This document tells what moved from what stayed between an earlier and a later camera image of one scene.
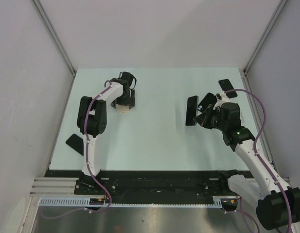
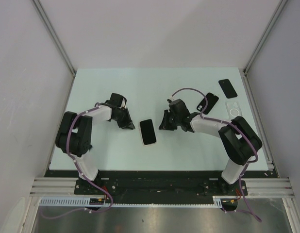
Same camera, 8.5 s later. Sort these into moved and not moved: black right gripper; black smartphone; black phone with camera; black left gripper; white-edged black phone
Moved: black left gripper; black right gripper; black smartphone; white-edged black phone
Not moved: black phone with camera
